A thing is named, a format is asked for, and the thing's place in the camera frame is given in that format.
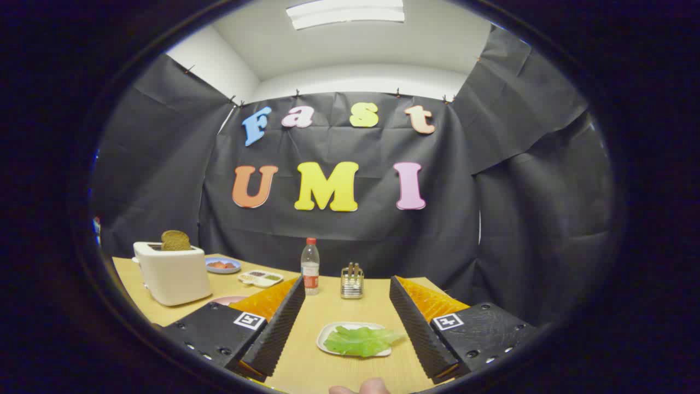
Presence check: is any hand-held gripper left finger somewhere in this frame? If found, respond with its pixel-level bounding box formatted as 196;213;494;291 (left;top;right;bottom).
162;275;307;383

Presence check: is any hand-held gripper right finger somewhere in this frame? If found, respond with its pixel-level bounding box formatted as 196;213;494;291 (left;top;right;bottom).
389;275;541;385

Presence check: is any green lettuce leaf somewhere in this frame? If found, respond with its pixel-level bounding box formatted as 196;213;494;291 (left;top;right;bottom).
324;326;406;357

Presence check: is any brown bread slice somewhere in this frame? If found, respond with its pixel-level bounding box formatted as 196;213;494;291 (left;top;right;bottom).
161;230;192;252

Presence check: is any white square plate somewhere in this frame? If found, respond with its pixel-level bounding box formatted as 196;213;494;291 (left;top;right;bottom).
316;321;393;358

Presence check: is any white divided condiment dish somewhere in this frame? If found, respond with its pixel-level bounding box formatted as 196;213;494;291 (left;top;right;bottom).
238;270;284;288

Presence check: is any clear water bottle red cap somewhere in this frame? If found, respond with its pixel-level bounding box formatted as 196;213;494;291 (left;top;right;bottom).
301;237;320;296

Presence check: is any blue plate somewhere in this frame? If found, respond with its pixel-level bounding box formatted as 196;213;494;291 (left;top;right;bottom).
205;257;242;274

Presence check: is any white toaster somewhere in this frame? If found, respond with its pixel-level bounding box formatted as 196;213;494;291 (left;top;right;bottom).
133;241;213;306

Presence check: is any ceiling light panel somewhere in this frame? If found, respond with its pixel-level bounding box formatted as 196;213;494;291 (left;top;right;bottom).
285;0;406;31

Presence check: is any metal wire utensil holder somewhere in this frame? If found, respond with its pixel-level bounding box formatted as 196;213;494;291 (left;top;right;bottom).
340;268;365;299

